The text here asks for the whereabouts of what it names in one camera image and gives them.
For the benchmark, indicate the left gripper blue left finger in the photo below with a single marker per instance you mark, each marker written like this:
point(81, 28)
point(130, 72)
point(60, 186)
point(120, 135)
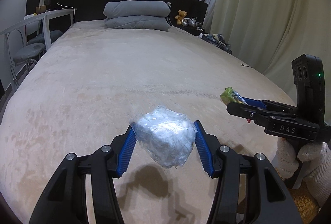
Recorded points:
point(127, 146)

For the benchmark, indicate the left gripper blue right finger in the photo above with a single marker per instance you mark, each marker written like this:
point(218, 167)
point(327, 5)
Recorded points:
point(204, 152)

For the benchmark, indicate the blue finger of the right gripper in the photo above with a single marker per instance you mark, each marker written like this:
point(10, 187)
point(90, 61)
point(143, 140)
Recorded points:
point(239, 110)
point(255, 103)

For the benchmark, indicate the green candy wrapper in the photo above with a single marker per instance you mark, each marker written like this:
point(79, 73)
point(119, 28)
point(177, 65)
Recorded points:
point(230, 95)

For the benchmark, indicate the white plastic bag ball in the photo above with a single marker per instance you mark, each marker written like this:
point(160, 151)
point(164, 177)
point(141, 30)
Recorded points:
point(166, 135)

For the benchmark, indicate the right hand white glove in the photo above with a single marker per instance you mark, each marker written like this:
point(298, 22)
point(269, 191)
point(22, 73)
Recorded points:
point(317, 174)

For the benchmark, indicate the pile of clothes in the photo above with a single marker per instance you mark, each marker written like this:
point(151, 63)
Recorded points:
point(217, 40)

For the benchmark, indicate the cream curtain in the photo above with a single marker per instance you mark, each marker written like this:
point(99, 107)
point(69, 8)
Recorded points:
point(269, 34)

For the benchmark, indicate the yellow teddy bear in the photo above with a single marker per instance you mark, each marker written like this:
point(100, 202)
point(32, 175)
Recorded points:
point(181, 15)

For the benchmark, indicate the lower grey pillow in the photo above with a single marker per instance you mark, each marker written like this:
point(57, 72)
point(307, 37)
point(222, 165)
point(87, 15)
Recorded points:
point(138, 22)

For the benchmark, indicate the grey pillow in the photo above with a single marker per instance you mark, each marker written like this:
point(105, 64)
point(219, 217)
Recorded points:
point(138, 22)
point(132, 8)

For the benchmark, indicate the upper grey pillow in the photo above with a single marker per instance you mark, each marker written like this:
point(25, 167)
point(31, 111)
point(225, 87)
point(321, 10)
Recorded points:
point(132, 8)

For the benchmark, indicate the grey cushioned chair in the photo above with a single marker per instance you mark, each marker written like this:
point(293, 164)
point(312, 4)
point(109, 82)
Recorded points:
point(24, 56)

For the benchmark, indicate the white side table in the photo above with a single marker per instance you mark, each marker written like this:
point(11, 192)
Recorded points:
point(40, 20)

